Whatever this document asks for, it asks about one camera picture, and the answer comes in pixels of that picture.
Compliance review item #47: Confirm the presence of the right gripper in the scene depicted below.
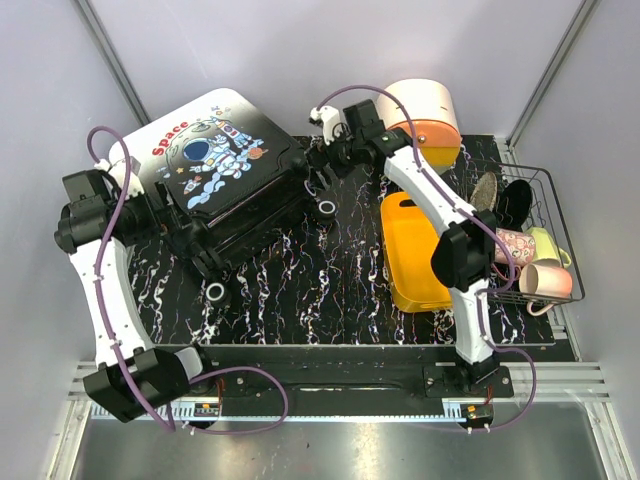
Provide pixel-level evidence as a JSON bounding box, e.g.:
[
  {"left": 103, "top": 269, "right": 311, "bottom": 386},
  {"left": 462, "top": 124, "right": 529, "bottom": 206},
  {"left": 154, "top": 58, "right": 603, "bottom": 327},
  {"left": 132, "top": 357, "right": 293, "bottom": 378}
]
[{"left": 304, "top": 124, "right": 363, "bottom": 192}]

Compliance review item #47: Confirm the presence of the white black space suitcase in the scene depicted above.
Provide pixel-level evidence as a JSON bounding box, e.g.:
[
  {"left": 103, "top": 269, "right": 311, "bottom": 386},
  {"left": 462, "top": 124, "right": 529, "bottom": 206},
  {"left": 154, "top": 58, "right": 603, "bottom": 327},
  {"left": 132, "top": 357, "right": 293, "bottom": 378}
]
[{"left": 108, "top": 88, "right": 338, "bottom": 305}]

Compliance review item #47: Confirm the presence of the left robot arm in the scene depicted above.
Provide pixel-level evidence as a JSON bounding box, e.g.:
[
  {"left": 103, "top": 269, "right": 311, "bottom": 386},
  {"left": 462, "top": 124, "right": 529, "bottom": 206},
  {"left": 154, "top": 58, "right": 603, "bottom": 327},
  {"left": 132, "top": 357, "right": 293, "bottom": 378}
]
[{"left": 54, "top": 170, "right": 216, "bottom": 423}]

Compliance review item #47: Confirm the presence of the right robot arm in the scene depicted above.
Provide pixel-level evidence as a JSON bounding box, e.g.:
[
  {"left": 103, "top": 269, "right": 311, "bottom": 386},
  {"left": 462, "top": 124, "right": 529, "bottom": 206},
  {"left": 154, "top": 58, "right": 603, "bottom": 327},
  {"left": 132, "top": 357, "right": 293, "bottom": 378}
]
[{"left": 309, "top": 100, "right": 499, "bottom": 397}]

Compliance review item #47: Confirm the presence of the white orange drawer cabinet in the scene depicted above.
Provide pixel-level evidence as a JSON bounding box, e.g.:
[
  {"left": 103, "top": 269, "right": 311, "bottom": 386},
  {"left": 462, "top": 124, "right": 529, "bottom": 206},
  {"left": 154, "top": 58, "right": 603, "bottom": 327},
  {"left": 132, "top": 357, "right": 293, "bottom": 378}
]
[{"left": 385, "top": 79, "right": 461, "bottom": 175}]

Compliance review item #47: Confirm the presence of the speckled brown plate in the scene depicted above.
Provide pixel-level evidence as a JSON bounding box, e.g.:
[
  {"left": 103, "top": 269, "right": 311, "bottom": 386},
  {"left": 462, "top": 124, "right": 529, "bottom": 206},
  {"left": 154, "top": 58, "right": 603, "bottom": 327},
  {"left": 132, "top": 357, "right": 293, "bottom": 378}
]
[{"left": 469, "top": 172, "right": 498, "bottom": 211}]

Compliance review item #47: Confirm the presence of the pink patterned mug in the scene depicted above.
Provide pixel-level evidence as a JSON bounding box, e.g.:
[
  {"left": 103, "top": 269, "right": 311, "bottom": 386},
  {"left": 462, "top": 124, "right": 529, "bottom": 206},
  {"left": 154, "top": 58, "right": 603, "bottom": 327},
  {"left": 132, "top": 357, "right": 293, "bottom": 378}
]
[{"left": 495, "top": 228, "right": 536, "bottom": 267}]

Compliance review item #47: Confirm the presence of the yellow green mug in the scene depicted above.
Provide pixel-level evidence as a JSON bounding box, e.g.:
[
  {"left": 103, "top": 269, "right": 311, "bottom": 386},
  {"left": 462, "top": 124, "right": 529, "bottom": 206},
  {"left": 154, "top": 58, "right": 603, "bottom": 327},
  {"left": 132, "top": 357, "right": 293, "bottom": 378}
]
[{"left": 525, "top": 227, "right": 572, "bottom": 269}]

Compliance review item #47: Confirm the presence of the plain pink mug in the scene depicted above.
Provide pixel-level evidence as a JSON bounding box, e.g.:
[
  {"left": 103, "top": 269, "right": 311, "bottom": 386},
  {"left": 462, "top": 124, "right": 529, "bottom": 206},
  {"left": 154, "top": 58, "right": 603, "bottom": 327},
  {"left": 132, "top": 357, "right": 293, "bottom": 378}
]
[{"left": 519, "top": 263, "right": 573, "bottom": 317}]

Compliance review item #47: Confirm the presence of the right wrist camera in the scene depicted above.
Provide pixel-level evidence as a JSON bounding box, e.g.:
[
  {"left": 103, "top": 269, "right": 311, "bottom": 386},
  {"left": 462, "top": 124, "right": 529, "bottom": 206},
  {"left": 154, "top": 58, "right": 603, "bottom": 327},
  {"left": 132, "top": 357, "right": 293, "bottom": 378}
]
[{"left": 309, "top": 105, "right": 344, "bottom": 146}]

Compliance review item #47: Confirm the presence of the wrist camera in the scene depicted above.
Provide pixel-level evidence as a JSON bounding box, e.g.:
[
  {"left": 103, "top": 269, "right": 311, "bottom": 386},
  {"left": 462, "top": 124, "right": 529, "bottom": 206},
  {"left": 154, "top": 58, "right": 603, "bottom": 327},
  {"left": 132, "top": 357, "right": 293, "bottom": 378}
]
[
  {"left": 94, "top": 157, "right": 145, "bottom": 199},
  {"left": 309, "top": 105, "right": 344, "bottom": 146}
]

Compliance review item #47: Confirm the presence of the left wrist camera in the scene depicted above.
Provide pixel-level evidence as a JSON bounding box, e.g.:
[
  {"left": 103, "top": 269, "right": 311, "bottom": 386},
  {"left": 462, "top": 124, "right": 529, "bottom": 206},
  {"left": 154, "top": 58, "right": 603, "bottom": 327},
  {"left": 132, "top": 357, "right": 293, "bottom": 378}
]
[{"left": 94, "top": 157, "right": 145, "bottom": 199}]

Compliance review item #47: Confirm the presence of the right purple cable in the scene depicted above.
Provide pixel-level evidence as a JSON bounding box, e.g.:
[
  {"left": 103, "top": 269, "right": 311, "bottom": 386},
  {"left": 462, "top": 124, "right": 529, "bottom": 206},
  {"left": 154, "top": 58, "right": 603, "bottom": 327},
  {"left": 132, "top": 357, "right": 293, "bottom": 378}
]
[{"left": 317, "top": 84, "right": 537, "bottom": 432}]

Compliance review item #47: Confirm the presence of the purple cable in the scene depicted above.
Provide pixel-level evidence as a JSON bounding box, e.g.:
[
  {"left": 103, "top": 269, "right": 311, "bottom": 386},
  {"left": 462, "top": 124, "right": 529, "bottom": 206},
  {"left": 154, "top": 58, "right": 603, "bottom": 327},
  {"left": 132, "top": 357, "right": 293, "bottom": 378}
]
[
  {"left": 317, "top": 84, "right": 537, "bottom": 432},
  {"left": 87, "top": 124, "right": 290, "bottom": 435}
]

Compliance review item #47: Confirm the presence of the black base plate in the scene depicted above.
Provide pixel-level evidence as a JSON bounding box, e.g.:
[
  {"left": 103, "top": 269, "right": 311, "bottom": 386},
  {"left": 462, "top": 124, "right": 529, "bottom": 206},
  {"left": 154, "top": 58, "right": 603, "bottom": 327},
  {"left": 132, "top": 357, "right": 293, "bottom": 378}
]
[{"left": 99, "top": 343, "right": 516, "bottom": 419}]

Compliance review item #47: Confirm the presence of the black wire dish rack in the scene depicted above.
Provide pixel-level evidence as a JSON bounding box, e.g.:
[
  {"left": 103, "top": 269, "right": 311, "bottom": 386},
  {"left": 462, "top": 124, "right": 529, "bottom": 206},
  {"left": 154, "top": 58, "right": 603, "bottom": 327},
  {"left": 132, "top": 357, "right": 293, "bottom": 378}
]
[{"left": 455, "top": 158, "right": 585, "bottom": 305}]

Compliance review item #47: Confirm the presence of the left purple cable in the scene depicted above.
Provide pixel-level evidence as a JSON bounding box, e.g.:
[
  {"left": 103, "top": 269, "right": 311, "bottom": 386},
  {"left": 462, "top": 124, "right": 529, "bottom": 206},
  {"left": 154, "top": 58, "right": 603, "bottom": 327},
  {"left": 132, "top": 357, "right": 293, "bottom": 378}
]
[{"left": 87, "top": 124, "right": 290, "bottom": 435}]

